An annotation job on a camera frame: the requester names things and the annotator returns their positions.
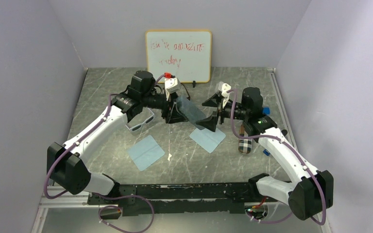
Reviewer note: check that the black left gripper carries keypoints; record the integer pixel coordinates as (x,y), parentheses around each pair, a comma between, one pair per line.
(175,115)

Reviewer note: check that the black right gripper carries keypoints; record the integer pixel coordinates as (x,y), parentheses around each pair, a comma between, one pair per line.
(210,123)

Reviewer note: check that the blue glasses case green lining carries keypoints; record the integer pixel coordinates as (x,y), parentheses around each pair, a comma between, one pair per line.
(190,111)

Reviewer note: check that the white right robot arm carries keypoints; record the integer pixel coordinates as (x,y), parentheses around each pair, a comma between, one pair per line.
(310,191)

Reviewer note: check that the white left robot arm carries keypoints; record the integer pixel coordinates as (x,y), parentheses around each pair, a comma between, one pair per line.
(66,162)

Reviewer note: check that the brown tortoise sunglasses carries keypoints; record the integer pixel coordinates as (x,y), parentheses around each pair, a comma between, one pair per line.
(185,95)

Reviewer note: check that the light blue cloth right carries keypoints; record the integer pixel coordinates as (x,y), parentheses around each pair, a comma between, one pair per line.
(207,139)

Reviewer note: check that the light blue cloth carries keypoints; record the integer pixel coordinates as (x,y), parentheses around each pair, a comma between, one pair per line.
(207,139)
(145,152)

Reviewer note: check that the plaid glasses case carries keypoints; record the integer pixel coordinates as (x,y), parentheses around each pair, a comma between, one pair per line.
(244,145)

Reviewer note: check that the yellow framed whiteboard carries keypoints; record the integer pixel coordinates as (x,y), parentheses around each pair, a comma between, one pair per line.
(186,54)

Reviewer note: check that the light blue cloth left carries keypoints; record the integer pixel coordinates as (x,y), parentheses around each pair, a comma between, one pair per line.
(145,152)

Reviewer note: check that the small blue box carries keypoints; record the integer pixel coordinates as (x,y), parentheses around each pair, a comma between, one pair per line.
(266,111)

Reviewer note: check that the small blue card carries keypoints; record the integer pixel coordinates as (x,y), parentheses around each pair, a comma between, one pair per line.
(266,152)

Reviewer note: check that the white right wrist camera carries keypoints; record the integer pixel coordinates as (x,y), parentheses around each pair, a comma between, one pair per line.
(222,90)

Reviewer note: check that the white frame sunglasses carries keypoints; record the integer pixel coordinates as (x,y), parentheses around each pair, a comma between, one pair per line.
(144,122)

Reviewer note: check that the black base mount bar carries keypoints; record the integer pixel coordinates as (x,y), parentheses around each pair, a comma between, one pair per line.
(136,199)

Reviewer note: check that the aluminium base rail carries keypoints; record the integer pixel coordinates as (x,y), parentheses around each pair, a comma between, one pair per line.
(308,192)

